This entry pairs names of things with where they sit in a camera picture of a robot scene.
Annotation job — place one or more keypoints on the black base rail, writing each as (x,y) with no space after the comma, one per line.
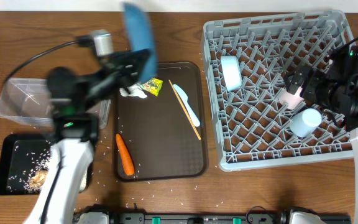
(139,218)

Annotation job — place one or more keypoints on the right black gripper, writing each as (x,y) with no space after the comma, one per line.
(315,77)

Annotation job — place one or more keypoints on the black plastic tray bin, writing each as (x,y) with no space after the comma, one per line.
(6,155)

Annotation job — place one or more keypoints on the pink cup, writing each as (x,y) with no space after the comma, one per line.
(292,101)

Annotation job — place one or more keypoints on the light blue cup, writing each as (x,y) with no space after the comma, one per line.
(304,123)

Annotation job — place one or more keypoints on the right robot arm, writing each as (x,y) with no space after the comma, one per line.
(346,60)

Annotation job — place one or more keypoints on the white napkin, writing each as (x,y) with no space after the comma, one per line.
(133,91)

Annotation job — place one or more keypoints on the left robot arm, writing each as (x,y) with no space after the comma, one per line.
(76,131)

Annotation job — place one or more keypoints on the wooden chopstick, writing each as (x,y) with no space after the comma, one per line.
(185,111)

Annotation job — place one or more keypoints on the grey plastic dishwasher rack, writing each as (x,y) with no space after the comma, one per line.
(251,127)

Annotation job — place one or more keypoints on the orange carrot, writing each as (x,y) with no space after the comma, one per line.
(126,159)

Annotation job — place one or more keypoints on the white rice pile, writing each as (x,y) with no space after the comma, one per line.
(27,158)

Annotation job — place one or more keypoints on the yellow green snack packet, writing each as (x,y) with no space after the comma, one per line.
(153,86)

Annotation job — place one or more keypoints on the brown serving tray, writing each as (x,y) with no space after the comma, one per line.
(156,131)

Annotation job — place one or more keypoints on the light blue bowl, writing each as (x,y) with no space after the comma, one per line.
(231,72)

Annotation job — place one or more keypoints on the light blue plastic knife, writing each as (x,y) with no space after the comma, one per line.
(184,98)

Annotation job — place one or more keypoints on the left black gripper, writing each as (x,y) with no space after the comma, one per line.
(132,66)

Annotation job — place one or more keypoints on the brown pastry piece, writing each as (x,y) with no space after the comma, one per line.
(38,179)

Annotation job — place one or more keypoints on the dark blue plate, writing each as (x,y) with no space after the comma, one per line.
(140,35)

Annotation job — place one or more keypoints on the clear plastic bin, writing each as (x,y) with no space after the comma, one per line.
(39,102)

